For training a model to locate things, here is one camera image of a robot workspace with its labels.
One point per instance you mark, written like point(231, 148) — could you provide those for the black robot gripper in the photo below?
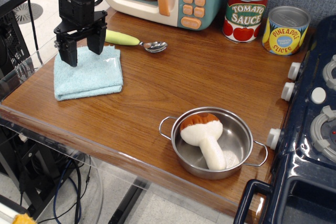
point(79, 20)

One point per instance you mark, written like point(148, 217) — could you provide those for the light blue cloth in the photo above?
point(94, 74)

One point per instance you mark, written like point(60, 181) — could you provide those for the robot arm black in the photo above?
point(79, 21)

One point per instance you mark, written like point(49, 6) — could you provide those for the clear acrylic table guard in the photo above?
point(123, 129)

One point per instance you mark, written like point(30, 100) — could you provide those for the plush mushroom toy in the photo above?
point(203, 130)

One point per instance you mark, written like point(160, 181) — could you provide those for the stainless steel pot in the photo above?
point(236, 142)

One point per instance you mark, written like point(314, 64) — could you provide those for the tomato sauce can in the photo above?
point(243, 19)

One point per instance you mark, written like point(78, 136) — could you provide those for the black table leg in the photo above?
point(128, 201)

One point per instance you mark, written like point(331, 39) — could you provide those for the pineapple slices can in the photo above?
point(285, 31)

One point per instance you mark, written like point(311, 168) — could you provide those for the dark blue toy stove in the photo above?
point(302, 186)

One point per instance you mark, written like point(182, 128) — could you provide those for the green handled metal spoon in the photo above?
point(118, 38)

